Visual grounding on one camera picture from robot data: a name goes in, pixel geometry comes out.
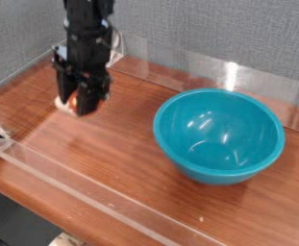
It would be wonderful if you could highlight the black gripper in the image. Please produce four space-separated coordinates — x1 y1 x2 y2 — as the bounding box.
51 28 113 116

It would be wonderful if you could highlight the toy mushroom brown cap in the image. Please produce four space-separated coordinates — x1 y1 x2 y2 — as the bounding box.
53 92 77 115

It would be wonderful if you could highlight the blue plastic bowl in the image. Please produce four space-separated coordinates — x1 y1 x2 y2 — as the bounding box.
152 88 284 185

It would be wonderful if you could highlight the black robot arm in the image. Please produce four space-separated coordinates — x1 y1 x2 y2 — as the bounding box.
51 0 114 116

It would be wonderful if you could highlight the clear acrylic back barrier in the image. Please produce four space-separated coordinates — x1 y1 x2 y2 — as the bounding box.
112 33 299 132

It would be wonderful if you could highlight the clear acrylic barrier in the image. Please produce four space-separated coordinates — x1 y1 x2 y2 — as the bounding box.
0 140 224 246
112 33 299 132

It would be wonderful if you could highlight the clear acrylic front barrier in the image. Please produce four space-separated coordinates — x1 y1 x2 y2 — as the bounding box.
0 140 224 246

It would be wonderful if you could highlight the clear acrylic corner bracket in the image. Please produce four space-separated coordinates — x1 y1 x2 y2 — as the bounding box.
106 31 124 67

